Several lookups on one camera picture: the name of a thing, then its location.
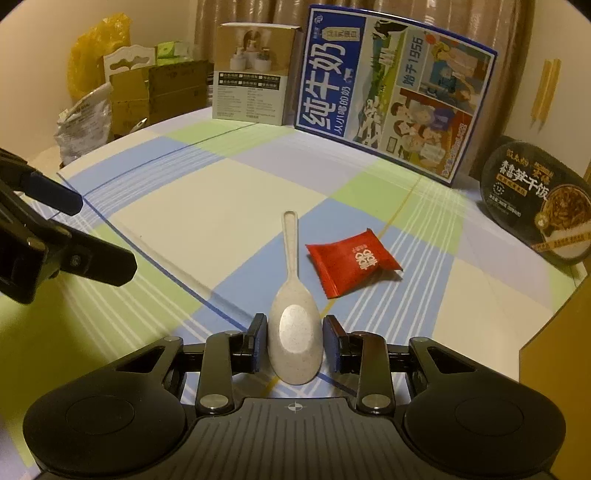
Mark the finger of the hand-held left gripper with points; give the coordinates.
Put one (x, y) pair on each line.
(101, 265)
(55, 196)

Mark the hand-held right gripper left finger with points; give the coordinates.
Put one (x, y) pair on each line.
(261, 344)

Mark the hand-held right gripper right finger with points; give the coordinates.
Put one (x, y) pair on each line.
(328, 342)

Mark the beige plastic spoon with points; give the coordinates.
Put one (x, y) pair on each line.
(295, 332)

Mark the large cardboard box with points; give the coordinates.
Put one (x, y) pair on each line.
(563, 360)

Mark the plaid cloth covered desktop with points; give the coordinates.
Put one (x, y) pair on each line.
(175, 207)

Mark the white printed plastic bag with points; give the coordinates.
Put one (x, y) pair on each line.
(83, 129)

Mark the red snack packet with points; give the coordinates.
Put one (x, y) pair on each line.
(355, 263)

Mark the yellow plastic bag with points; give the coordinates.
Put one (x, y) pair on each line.
(92, 55)

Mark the small brown cardboard box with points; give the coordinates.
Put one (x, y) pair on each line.
(171, 92)

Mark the green tissue packs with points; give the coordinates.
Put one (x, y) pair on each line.
(173, 51)

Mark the white product picture box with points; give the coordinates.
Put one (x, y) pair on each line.
(249, 78)

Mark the black instant rice bowl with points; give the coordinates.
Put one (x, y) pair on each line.
(535, 203)

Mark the blue illustrated milk carton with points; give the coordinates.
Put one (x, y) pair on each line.
(392, 92)

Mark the yellow hanging tassel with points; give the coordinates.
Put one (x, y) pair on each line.
(545, 92)

